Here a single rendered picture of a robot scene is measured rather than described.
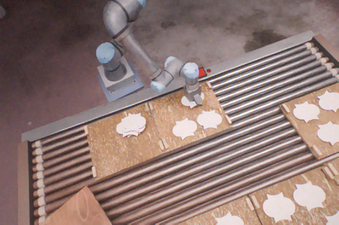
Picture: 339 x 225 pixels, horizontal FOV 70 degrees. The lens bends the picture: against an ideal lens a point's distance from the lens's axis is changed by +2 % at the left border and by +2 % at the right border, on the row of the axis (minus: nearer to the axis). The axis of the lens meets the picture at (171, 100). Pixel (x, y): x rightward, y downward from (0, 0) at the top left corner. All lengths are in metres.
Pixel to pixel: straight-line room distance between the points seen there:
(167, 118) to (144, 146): 0.22
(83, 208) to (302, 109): 1.27
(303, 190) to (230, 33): 2.26
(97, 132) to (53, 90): 1.73
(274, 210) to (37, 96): 2.73
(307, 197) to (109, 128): 1.11
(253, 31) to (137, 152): 2.34
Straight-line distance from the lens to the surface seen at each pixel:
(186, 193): 1.32
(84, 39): 3.55
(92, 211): 1.29
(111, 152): 1.45
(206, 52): 2.99
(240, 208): 1.31
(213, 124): 1.41
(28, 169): 1.63
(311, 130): 1.53
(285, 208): 1.34
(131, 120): 1.43
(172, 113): 1.46
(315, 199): 1.40
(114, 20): 1.15
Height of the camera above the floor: 2.22
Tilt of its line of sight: 59 degrees down
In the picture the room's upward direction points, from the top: 12 degrees counter-clockwise
